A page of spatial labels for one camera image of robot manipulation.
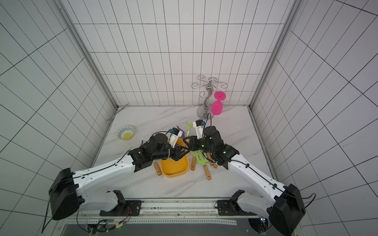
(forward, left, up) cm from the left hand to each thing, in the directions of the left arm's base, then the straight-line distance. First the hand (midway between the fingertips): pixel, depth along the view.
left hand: (185, 152), depth 74 cm
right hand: (+4, +3, +4) cm, 7 cm away
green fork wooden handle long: (+4, -9, -17) cm, 20 cm away
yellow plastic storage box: (-2, +9, -17) cm, 19 cm away
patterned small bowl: (+23, +44, -16) cm, 52 cm away
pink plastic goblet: (+33, -20, -1) cm, 38 cm away
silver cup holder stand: (+43, -13, -17) cm, 48 cm away
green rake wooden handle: (-1, -18, -16) cm, 24 cm away
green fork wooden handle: (-4, +16, -16) cm, 23 cm away
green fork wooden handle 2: (+7, -5, -17) cm, 20 cm away
